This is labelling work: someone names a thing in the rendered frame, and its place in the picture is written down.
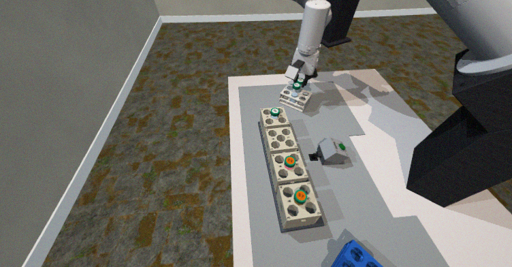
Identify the blue tube rack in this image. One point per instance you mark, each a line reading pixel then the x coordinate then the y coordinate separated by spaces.
pixel 348 258

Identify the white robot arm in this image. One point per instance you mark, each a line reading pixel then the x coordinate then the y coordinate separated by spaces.
pixel 484 26

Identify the grey bench mat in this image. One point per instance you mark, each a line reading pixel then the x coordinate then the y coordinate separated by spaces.
pixel 351 206

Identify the white tube rack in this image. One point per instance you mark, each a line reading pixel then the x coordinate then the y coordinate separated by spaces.
pixel 300 105

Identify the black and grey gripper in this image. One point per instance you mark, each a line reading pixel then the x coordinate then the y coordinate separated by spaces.
pixel 308 68

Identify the beige bucket adapter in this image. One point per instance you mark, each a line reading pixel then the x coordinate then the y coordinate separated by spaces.
pixel 266 122
pixel 293 215
pixel 283 176
pixel 279 140

